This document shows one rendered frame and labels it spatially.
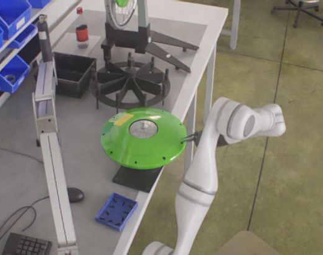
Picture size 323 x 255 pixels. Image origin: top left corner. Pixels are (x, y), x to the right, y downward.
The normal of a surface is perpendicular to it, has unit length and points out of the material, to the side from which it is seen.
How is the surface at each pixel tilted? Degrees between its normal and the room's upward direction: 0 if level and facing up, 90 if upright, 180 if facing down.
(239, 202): 0
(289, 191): 0
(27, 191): 0
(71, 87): 93
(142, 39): 90
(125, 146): 18
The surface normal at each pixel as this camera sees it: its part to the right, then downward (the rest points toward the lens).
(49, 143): 0.18, -0.02
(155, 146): 0.12, -0.57
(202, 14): 0.00, -0.74
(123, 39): -0.24, 0.65
